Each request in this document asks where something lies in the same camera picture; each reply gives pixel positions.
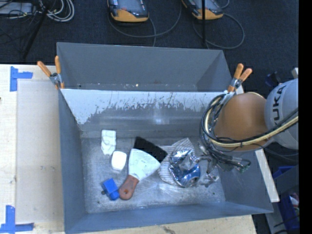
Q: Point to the grey metal bin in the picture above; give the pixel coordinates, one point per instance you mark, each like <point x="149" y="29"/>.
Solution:
<point x="146" y="67"/>

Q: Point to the blue plastic toy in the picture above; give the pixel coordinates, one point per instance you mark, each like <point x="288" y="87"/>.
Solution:
<point x="110" y="188"/>

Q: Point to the silver and blue foil packet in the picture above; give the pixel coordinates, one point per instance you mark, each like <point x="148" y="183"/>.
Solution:
<point x="184" y="169"/>

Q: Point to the striped white cloth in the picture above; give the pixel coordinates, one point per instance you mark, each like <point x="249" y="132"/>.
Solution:
<point x="181" y="144"/>

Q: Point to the white moulded block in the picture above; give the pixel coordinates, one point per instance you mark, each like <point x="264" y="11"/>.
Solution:
<point x="108" y="141"/>

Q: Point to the white rounded soap bar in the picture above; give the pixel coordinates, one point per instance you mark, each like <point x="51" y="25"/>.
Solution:
<point x="119" y="160"/>

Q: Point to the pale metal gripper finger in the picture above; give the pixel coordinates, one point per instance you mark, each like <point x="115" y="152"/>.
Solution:
<point x="209" y="179"/>
<point x="201" y="158"/>

